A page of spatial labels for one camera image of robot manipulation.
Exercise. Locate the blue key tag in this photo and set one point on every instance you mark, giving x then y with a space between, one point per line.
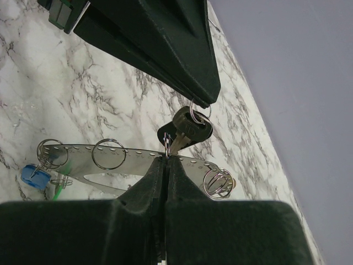
35 177

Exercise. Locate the green key tag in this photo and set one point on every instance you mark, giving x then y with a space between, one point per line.
61 181

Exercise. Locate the black headed silver key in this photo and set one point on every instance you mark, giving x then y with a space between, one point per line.
188 132

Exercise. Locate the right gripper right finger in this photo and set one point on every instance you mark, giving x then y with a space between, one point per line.
199 230

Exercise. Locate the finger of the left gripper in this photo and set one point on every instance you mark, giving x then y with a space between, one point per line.
169 40

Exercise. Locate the large grey metal keyring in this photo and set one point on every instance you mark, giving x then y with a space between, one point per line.
105 166

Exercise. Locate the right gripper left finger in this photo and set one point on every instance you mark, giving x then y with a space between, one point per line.
125 230

